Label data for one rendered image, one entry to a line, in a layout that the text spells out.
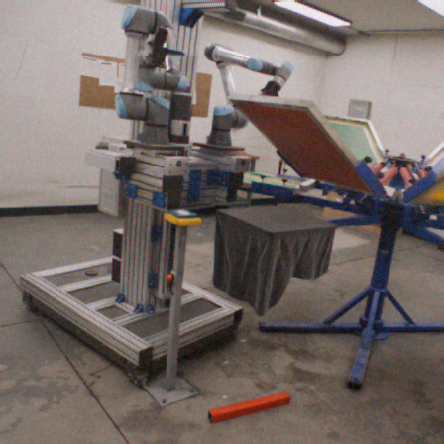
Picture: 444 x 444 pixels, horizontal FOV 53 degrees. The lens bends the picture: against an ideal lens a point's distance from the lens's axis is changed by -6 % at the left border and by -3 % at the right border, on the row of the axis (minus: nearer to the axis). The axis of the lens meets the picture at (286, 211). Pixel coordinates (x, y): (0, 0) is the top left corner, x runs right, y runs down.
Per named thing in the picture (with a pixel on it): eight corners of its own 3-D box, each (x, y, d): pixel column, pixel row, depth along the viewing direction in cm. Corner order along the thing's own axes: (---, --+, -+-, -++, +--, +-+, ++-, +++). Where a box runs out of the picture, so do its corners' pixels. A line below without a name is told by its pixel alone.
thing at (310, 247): (264, 316, 216) (275, 232, 207) (259, 313, 218) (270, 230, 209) (326, 298, 248) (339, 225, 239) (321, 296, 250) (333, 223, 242)
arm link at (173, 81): (170, 28, 223) (182, 99, 203) (150, 23, 217) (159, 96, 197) (177, 9, 214) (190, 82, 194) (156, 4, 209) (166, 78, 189)
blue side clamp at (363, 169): (356, 169, 225) (363, 159, 226) (348, 167, 229) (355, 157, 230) (380, 199, 246) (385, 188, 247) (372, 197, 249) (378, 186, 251)
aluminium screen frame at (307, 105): (307, 106, 192) (311, 99, 193) (227, 98, 233) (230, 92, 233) (379, 197, 247) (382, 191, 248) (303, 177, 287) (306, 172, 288)
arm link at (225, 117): (206, 126, 263) (209, 103, 260) (221, 127, 274) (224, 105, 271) (222, 129, 257) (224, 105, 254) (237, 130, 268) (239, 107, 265)
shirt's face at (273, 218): (272, 233, 207) (272, 232, 206) (216, 210, 237) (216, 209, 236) (338, 225, 240) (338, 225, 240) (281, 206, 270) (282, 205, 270)
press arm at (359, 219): (261, 237, 229) (263, 226, 228) (254, 234, 233) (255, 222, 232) (393, 222, 316) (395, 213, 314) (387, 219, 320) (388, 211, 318)
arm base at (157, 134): (133, 140, 223) (135, 121, 221) (156, 141, 236) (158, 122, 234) (152, 144, 216) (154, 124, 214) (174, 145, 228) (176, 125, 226)
